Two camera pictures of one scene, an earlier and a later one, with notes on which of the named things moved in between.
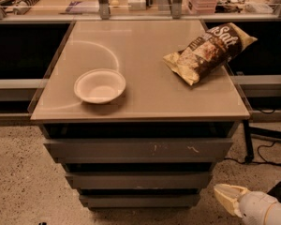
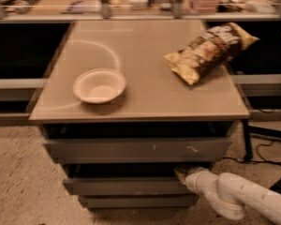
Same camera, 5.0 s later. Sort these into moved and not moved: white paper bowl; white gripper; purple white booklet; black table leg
Moved: white gripper
Not moved: black table leg; white paper bowl; purple white booklet
